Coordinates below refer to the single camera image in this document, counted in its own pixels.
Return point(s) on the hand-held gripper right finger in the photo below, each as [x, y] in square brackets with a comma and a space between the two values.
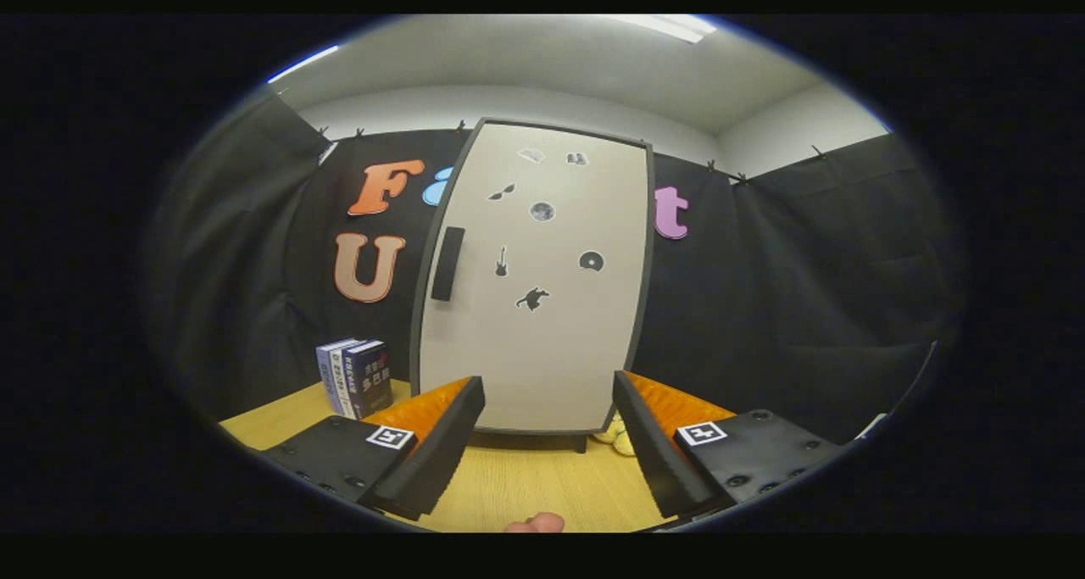
[657, 460]

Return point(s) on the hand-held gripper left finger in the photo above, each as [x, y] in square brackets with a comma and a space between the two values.
[441, 464]

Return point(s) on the white cabinet door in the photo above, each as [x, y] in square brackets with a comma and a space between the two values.
[551, 359]

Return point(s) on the yellow soft toy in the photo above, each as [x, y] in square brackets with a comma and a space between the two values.
[623, 442]

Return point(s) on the grey cabinet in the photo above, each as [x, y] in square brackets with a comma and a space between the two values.
[525, 440]

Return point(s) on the dark navy book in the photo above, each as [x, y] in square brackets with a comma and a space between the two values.
[373, 380]

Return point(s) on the white spine book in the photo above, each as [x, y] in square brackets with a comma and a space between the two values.
[336, 380]

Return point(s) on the light blue book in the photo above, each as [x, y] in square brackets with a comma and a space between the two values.
[322, 375]

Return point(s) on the black backdrop cloth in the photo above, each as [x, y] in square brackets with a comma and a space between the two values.
[805, 291]

